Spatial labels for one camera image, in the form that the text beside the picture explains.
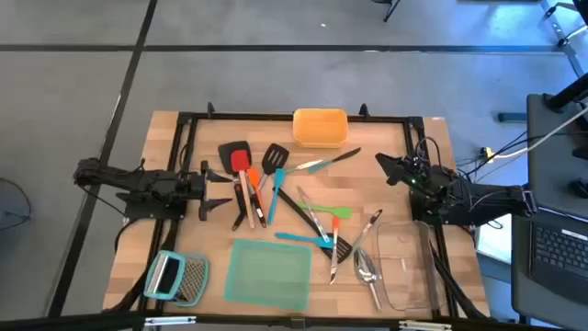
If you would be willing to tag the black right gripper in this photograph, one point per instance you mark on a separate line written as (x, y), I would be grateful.
(415, 174)

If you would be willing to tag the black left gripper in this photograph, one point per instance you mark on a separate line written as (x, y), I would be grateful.
(190, 187)

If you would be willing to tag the orange silicone turner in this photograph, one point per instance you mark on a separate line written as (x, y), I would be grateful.
(252, 177)

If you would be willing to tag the teal silicone mat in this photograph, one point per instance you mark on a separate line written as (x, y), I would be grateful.
(268, 276)

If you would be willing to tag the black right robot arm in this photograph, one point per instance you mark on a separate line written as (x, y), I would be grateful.
(496, 200)

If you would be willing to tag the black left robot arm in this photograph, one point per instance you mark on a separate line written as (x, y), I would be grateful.
(138, 179)

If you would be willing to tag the black clamp knob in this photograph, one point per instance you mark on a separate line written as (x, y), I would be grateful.
(364, 110)
(210, 109)

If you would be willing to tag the green silicone spatula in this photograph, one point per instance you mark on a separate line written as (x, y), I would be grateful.
(340, 212)

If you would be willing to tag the orange plastic bin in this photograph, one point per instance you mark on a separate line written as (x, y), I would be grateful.
(320, 128)

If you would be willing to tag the teal framed grater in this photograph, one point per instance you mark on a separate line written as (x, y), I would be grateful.
(193, 280)

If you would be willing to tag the yellow plug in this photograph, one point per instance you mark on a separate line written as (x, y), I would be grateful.
(488, 153)

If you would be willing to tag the steel scoop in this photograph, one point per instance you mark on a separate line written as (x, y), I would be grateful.
(363, 266)

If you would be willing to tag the clear plastic container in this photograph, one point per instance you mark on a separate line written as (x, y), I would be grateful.
(404, 276)

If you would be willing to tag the black tripod leg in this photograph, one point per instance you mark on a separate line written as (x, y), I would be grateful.
(391, 9)

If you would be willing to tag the black computer keyboard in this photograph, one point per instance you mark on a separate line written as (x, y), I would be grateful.
(560, 253)

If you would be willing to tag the small black desk object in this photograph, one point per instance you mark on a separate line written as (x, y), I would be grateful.
(580, 188)

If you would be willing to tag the black monitor pole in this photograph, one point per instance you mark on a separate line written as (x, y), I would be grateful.
(569, 94)

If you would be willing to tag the black rig crossbar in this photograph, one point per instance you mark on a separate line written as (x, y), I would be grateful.
(69, 322)

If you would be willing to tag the office chair base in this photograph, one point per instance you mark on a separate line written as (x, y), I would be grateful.
(561, 42)

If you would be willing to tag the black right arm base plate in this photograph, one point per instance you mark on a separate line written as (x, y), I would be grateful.
(418, 216)

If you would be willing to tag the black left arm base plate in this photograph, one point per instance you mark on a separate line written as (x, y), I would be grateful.
(151, 213)

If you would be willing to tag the black metal table frame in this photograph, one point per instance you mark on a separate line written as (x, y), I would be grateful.
(248, 117)

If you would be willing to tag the silver metal bracket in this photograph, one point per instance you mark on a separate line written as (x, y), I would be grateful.
(170, 321)
(422, 325)

